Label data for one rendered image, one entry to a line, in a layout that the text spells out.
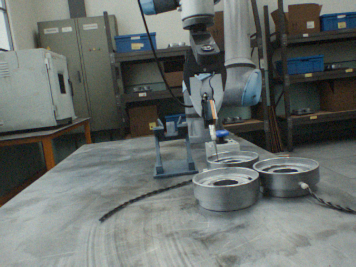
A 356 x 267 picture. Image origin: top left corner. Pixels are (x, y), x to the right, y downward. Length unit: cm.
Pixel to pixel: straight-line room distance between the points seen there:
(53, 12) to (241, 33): 398
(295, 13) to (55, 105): 314
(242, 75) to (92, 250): 75
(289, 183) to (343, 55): 491
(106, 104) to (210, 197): 393
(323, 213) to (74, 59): 416
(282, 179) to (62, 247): 33
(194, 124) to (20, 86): 195
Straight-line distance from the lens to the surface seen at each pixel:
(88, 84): 439
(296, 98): 501
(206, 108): 69
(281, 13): 437
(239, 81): 103
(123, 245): 43
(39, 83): 275
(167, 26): 465
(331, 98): 472
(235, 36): 109
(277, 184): 52
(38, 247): 48
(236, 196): 47
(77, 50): 445
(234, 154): 69
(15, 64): 282
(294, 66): 447
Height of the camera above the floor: 99
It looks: 8 degrees down
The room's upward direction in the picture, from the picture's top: 7 degrees counter-clockwise
